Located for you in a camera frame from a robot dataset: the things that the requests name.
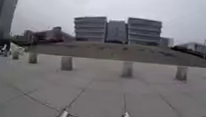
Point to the brownish grass slope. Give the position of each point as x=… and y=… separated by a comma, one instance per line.
x=118, y=52

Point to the wide grey layered building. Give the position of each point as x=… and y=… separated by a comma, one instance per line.
x=117, y=30

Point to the grey paved plaza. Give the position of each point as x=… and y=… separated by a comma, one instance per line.
x=99, y=91

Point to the row of concrete bollards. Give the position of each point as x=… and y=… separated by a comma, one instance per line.
x=66, y=63

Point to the low dark building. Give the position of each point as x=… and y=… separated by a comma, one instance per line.
x=47, y=35

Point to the small grey building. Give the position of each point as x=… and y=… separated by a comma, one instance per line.
x=166, y=42

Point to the low grey building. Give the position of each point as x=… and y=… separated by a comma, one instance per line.
x=196, y=48

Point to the tall grey tower building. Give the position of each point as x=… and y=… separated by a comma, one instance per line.
x=2, y=15

